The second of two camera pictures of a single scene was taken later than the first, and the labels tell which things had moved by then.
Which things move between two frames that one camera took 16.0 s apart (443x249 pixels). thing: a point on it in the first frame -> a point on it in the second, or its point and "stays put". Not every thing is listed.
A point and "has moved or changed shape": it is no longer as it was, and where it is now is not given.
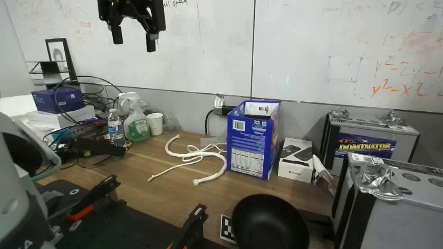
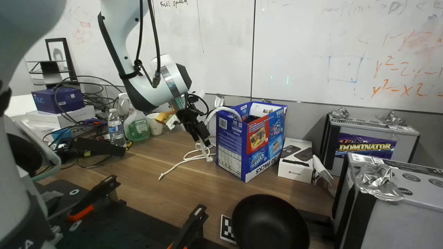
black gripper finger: [117, 33] -> [204, 133]
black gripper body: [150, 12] -> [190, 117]
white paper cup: [155, 123] stays put
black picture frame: [58, 51] stays put
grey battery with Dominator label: [387, 137] stays put
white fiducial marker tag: [226, 228] stays put
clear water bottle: [115, 127] stays put
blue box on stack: [58, 99] stays put
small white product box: [295, 160] stays put
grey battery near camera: [388, 203] stays put
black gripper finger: [151, 41] -> [193, 128]
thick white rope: [197, 181] -> [223, 108]
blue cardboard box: [254, 135] has moved or changed shape
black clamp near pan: [191, 232] stays put
